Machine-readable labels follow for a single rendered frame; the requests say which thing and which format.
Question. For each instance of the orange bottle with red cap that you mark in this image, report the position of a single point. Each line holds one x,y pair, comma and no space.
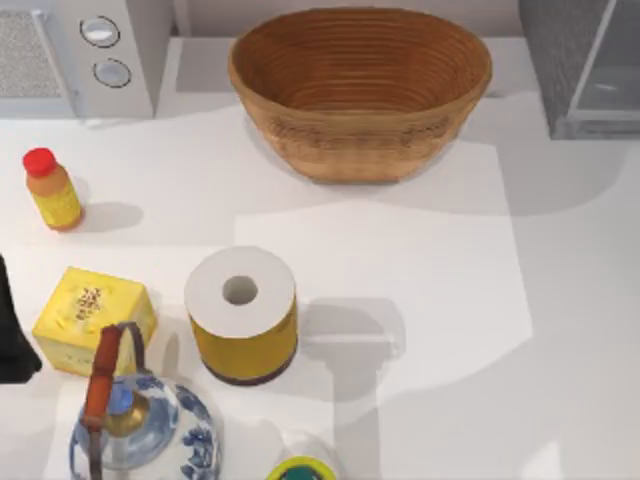
54,192

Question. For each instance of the round microwave knob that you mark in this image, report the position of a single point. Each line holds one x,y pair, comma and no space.
111,72
99,30

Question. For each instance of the pale microwave oven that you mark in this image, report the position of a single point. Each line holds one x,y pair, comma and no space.
65,55

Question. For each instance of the blue and white teapot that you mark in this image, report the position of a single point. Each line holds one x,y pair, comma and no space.
150,425

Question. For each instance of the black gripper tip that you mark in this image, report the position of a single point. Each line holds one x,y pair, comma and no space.
11,335

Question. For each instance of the yellow box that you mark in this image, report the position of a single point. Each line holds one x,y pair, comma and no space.
90,320

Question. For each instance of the brown woven basket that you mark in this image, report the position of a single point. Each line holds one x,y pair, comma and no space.
360,85

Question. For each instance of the toilet paper roll yellow wrapper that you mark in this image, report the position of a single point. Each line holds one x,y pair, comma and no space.
242,320

